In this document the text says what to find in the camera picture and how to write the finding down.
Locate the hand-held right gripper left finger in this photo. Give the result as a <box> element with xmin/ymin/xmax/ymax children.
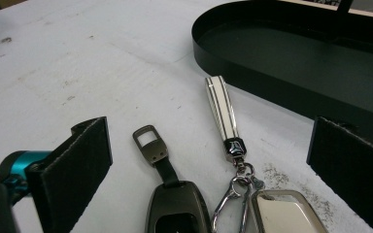
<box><xmin>24</xmin><ymin>116</ymin><xmax>114</xmax><ymax>233</ymax></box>

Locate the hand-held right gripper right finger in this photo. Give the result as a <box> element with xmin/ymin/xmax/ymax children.
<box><xmin>306</xmin><ymin>116</ymin><xmax>373</xmax><ymax>233</ymax></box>

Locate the dark grey car key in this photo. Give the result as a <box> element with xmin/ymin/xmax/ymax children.
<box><xmin>132</xmin><ymin>124</ymin><xmax>213</xmax><ymax>233</ymax></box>

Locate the black oval tray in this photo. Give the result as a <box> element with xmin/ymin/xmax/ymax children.
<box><xmin>191</xmin><ymin>0</ymin><xmax>373</xmax><ymax>153</ymax></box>

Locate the white car key with strap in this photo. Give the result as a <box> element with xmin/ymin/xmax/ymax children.
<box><xmin>205</xmin><ymin>75</ymin><xmax>330</xmax><ymax>233</ymax></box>

